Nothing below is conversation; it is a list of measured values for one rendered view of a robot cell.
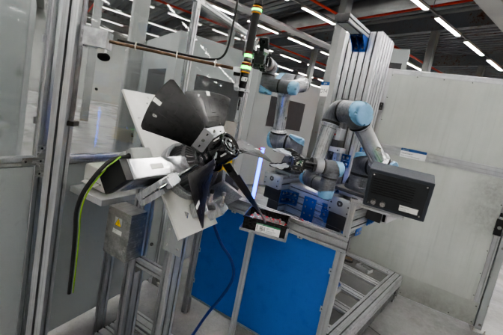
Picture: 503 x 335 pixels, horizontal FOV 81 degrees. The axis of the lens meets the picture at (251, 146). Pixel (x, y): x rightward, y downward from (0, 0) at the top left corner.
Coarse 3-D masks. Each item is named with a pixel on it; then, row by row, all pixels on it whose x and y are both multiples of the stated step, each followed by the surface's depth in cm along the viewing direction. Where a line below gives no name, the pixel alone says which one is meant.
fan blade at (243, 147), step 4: (240, 140) 157; (240, 144) 150; (244, 144) 152; (240, 148) 141; (244, 148) 142; (248, 148) 146; (252, 148) 150; (244, 152) 135; (248, 152) 138; (252, 152) 142; (256, 152) 146; (260, 152) 152; (260, 156) 143; (264, 156) 148; (268, 160) 147
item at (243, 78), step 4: (256, 0) 124; (260, 0) 124; (256, 4) 127; (260, 4) 127; (240, 76) 129; (244, 76) 128; (248, 76) 129; (240, 80) 128; (244, 80) 128; (240, 84) 128; (244, 84) 128; (244, 88) 129; (240, 92) 129; (244, 92) 130; (240, 96) 130
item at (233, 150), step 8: (216, 136) 122; (224, 136) 122; (208, 144) 121; (216, 144) 118; (224, 144) 117; (232, 144) 124; (200, 152) 121; (208, 152) 122; (216, 152) 118; (224, 152) 117; (232, 152) 121; (200, 160) 121; (208, 160) 122; (216, 160) 120; (224, 160) 120; (216, 168) 125
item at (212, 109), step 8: (192, 96) 138; (208, 96) 141; (216, 96) 143; (224, 96) 145; (192, 104) 135; (200, 104) 136; (208, 104) 137; (216, 104) 139; (224, 104) 141; (200, 112) 134; (208, 112) 134; (216, 112) 135; (224, 112) 137; (208, 120) 131; (216, 120) 132; (224, 120) 133
